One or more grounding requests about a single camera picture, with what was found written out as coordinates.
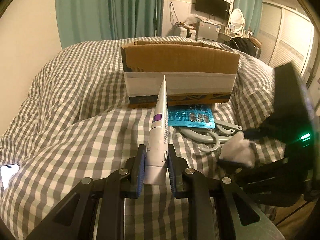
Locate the silver mini fridge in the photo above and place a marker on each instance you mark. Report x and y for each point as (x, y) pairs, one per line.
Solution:
(207, 31)

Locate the brown cardboard box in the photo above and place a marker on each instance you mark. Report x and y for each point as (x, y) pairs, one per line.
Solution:
(195, 72)

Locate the black wall television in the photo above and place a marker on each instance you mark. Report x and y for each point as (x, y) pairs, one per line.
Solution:
(217, 8)

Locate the white oval vanity mirror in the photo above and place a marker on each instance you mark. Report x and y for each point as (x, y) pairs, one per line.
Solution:
(236, 22)

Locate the white purple cream tube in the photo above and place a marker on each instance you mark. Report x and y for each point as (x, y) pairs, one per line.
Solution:
(157, 147)

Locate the white smartphone lit screen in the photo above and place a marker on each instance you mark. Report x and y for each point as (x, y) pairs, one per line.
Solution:
(7, 172)

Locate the white drawer cabinet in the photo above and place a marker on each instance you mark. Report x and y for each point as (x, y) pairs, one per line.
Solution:
(185, 32)

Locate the phone mounted on gripper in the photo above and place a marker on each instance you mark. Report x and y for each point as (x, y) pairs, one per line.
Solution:
(294, 117)

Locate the white sliding wardrobe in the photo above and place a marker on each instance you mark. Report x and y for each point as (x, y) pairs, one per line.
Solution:
(286, 36)

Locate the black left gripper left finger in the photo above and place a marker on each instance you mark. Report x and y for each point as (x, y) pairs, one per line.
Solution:
(94, 209)

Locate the blue pill blister pack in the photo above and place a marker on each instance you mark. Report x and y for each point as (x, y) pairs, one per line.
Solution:
(192, 116)

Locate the teal curtain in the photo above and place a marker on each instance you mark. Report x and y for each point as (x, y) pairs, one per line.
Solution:
(94, 20)
(252, 11)

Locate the grey checkered bed duvet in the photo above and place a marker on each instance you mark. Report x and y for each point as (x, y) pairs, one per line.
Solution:
(75, 123)

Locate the black backpack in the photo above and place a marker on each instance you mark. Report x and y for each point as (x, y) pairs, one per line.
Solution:
(242, 44)

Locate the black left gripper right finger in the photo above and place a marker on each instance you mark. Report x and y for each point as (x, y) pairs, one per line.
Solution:
(217, 209)

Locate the white tissue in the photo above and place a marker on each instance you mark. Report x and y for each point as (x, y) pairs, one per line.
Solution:
(238, 150)

